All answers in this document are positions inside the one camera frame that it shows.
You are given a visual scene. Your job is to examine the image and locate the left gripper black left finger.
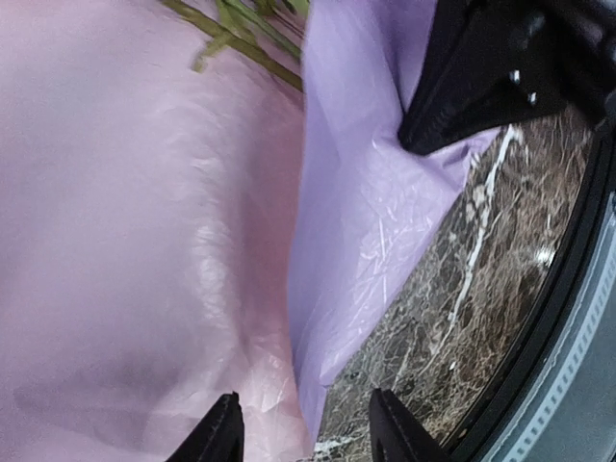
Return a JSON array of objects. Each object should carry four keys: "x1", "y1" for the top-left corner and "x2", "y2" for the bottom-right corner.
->
[{"x1": 167, "y1": 392, "x2": 244, "y2": 462}]

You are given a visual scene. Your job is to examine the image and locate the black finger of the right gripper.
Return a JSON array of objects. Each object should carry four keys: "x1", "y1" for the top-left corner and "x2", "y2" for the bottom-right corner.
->
[{"x1": 398, "y1": 1, "x2": 597, "y2": 156}]

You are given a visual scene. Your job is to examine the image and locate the white slotted cable duct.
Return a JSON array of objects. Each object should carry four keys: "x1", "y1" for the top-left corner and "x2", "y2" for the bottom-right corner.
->
[{"x1": 485, "y1": 200, "x2": 615, "y2": 461}]

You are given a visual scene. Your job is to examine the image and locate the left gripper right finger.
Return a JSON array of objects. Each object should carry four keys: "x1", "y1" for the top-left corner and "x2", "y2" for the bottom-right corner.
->
[{"x1": 369, "y1": 389, "x2": 451, "y2": 462}]

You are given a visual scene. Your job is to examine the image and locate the pink purple wrapping paper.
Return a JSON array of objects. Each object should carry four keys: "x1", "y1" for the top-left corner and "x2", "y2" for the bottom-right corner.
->
[{"x1": 1, "y1": 1, "x2": 494, "y2": 461}]

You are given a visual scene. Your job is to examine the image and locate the black front table rail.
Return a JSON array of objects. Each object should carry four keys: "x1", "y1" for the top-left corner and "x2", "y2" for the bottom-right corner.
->
[{"x1": 444, "y1": 134, "x2": 615, "y2": 461}]

